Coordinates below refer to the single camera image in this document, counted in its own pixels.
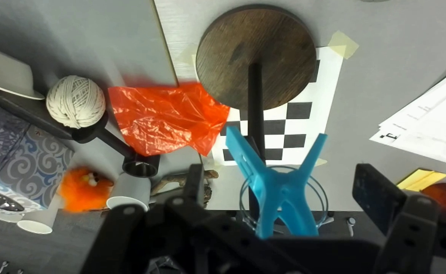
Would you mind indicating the gray mat board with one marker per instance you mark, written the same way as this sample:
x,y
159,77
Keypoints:
x,y
80,40

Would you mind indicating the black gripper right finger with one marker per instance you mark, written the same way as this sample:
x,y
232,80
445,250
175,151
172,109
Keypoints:
x,y
379,198

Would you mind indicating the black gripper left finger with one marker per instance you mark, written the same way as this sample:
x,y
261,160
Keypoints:
x,y
194,185

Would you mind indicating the black white checkerboard sheet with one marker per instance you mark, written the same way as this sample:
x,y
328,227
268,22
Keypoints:
x,y
329,86

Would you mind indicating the orange plastic bag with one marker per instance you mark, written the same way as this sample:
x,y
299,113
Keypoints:
x,y
166,119

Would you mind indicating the white paper cup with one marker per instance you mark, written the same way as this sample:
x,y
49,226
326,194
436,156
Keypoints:
x,y
34,227
127,201

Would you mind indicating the yellow sticky notes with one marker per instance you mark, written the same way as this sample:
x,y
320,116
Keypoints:
x,y
421,179

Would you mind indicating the gray shallow bowl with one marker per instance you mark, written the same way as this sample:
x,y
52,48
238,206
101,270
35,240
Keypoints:
x,y
6,77

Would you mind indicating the white patterned ball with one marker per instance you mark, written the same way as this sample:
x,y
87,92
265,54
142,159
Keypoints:
x,y
75,101

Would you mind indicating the black peg stand wooden base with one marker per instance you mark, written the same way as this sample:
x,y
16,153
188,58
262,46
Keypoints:
x,y
262,51

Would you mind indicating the white paper stack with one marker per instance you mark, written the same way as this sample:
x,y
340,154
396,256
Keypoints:
x,y
430,127

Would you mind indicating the orange fluffy toy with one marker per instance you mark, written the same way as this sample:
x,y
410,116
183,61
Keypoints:
x,y
83,192

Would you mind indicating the black ball holder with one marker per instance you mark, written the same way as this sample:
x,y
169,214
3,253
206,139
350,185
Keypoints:
x,y
131,154

